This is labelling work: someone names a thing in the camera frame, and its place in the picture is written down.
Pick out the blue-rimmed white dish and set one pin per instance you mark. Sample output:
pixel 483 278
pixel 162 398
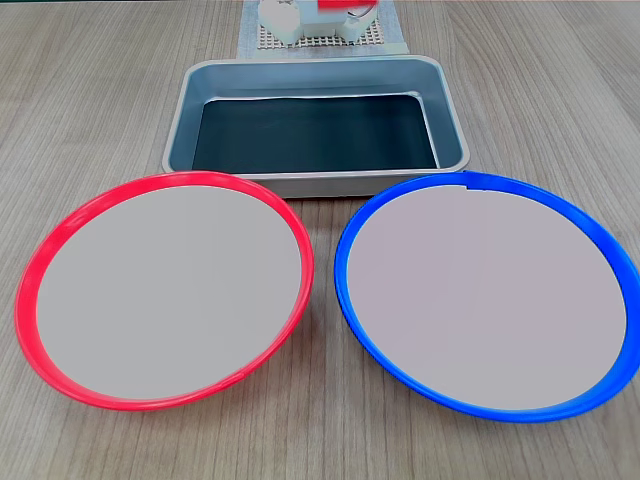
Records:
pixel 485 300

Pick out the silver metal tray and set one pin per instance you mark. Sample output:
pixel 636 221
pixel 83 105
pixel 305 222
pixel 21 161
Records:
pixel 310 82

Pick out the white lattice mat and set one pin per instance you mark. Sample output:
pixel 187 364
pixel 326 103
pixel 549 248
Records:
pixel 372 37

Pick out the black tray liner mat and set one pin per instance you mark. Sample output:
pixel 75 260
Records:
pixel 315 135

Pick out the red-rimmed white dish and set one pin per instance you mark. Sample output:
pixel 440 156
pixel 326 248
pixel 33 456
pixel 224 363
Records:
pixel 170 295

